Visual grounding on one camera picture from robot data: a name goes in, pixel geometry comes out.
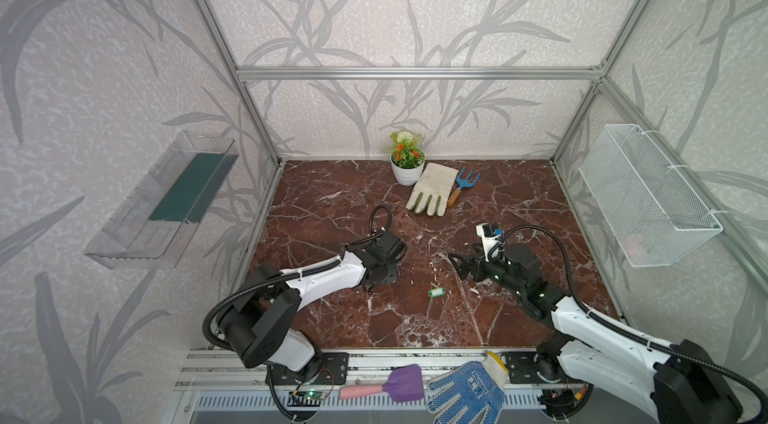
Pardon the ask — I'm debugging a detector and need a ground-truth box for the aluminium frame rail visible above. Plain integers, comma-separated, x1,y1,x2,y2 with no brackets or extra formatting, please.
236,66,603,82

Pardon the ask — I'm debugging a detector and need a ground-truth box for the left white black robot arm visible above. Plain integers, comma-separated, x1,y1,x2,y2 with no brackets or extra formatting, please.
202,230,407,378

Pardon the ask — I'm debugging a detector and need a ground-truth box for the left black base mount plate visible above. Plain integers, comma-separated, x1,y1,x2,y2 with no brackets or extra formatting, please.
269,352,350,386

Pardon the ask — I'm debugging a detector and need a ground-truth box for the purple scoop pink handle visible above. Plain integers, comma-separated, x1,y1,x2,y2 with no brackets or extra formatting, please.
339,364,425,403

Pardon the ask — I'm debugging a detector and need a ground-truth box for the blue hand rake wooden handle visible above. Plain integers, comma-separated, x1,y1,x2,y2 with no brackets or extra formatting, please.
447,167,480,206

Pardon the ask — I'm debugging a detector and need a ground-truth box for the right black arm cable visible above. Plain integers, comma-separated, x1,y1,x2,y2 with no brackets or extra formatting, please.
488,224,768,413

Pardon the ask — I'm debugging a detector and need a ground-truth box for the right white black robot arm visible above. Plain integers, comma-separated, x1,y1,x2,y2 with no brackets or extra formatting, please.
448,244,743,423

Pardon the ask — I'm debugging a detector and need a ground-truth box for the clear plastic wall shelf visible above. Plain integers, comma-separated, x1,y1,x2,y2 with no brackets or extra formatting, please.
84,131,239,270

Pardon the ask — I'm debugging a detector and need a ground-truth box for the white wire mesh basket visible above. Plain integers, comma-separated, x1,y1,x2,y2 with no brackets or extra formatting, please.
580,123,723,268

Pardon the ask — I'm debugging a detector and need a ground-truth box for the green key tag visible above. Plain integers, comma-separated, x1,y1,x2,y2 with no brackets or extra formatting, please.
428,287,446,299

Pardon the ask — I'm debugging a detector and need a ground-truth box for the blue dotted work glove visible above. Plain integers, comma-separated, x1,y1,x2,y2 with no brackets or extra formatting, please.
427,353,509,424

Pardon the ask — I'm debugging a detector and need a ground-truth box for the white pot with plant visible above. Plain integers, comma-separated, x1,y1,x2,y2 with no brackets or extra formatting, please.
390,130,425,186

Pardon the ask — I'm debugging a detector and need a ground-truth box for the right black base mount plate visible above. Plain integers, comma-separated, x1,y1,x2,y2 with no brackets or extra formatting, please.
501,350,565,384

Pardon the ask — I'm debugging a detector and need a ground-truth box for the cream gardening glove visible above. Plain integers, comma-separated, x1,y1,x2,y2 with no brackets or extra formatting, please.
406,162,458,217

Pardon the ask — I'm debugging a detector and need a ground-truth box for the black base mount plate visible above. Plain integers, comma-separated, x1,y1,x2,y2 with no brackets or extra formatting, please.
269,352,350,386
501,350,565,384

